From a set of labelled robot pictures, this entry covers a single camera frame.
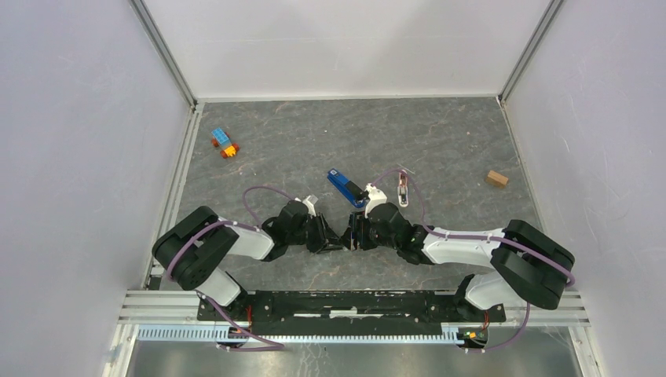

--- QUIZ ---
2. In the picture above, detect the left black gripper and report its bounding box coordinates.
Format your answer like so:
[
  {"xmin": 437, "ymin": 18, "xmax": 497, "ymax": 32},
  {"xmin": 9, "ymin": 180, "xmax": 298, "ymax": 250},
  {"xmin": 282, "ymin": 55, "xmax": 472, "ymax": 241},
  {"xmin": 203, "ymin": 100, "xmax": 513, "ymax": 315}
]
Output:
[{"xmin": 287, "ymin": 212, "xmax": 343, "ymax": 254}]

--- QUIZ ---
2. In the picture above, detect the blue stapler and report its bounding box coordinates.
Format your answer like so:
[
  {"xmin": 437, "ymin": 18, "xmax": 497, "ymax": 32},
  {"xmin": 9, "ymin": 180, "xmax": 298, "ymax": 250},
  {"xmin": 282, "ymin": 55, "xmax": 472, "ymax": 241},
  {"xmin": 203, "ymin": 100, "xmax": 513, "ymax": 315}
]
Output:
[{"xmin": 327, "ymin": 169, "xmax": 368, "ymax": 208}]

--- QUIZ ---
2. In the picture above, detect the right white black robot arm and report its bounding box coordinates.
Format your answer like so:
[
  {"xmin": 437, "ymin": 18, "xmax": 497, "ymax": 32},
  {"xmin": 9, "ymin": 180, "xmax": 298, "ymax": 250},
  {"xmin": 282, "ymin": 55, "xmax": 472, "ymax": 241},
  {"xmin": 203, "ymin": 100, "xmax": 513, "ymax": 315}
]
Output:
[{"xmin": 342, "ymin": 203, "xmax": 575, "ymax": 320}]

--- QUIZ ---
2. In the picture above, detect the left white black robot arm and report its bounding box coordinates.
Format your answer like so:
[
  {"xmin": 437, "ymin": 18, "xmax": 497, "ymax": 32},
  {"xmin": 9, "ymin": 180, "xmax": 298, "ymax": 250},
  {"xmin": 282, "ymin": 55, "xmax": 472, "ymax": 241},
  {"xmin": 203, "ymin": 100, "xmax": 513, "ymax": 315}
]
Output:
[{"xmin": 152, "ymin": 197, "xmax": 344, "ymax": 320}]

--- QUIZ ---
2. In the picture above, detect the colourful toy brick car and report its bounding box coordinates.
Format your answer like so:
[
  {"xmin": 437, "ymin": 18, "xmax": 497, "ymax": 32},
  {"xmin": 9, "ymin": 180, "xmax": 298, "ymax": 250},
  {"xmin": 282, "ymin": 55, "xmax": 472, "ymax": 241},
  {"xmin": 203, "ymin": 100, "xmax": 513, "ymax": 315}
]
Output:
[{"xmin": 211, "ymin": 128, "xmax": 240, "ymax": 159}]

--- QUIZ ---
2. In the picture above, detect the small wooden block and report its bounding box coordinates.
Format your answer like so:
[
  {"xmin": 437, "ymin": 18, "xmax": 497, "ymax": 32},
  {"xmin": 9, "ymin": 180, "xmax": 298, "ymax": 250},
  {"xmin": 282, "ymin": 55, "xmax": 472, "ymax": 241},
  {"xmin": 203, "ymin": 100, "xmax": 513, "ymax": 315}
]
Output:
[{"xmin": 485, "ymin": 170, "xmax": 509, "ymax": 189}]

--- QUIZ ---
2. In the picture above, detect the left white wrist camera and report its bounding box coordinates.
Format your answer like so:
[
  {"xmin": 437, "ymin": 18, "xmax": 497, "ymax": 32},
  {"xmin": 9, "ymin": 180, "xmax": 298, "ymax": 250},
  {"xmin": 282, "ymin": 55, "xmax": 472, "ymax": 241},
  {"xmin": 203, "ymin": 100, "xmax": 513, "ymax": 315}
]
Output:
[{"xmin": 295, "ymin": 195, "xmax": 318, "ymax": 216}]

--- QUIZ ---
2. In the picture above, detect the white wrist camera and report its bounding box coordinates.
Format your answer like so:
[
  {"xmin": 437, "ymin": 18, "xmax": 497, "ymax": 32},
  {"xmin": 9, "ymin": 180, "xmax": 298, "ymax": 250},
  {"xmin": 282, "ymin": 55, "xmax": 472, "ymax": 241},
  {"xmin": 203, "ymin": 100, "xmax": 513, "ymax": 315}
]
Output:
[
  {"xmin": 364, "ymin": 183, "xmax": 388, "ymax": 218},
  {"xmin": 295, "ymin": 195, "xmax": 318, "ymax": 216}
]

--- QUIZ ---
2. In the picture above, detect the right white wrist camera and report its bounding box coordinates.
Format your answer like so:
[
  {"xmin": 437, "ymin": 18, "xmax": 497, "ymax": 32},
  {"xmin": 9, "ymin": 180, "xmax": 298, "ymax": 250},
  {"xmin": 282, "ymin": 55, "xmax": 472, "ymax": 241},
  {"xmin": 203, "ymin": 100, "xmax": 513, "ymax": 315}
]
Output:
[{"xmin": 364, "ymin": 183, "xmax": 388, "ymax": 218}]

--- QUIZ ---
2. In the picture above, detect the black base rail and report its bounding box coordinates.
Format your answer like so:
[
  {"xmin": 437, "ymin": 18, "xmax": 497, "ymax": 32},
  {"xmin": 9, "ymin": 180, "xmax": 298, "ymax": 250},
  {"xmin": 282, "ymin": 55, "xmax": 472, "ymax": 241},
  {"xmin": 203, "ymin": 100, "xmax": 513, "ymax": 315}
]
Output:
[{"xmin": 225, "ymin": 290, "xmax": 507, "ymax": 336}]

